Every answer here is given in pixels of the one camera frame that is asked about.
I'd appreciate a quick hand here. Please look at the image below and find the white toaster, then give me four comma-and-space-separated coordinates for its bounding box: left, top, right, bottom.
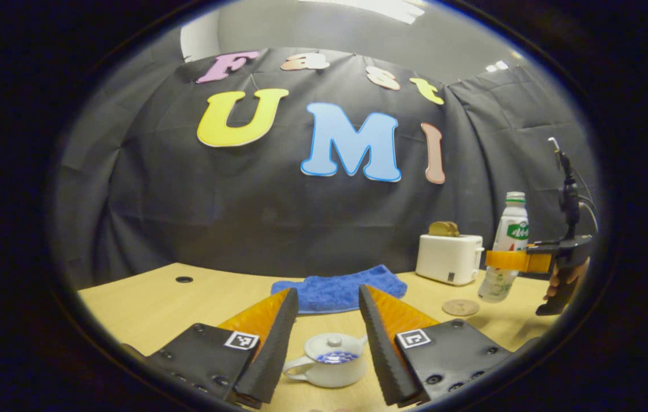
415, 233, 484, 286

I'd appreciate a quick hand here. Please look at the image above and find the white ceramic teacup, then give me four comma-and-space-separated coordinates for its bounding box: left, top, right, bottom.
283, 334, 369, 389

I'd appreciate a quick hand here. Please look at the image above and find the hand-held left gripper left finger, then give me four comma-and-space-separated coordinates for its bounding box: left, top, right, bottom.
145, 287, 300, 409

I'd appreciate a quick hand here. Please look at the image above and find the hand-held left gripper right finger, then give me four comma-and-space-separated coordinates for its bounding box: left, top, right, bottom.
358, 284, 513, 409

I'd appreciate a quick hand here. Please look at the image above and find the white water bottle green label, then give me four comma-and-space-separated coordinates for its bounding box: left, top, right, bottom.
477, 191, 530, 303

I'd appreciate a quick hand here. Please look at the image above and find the round brown coaster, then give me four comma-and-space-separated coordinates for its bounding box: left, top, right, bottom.
442, 299, 480, 317

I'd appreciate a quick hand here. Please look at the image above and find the blue towel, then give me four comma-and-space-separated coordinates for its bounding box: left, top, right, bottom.
270, 264, 408, 315

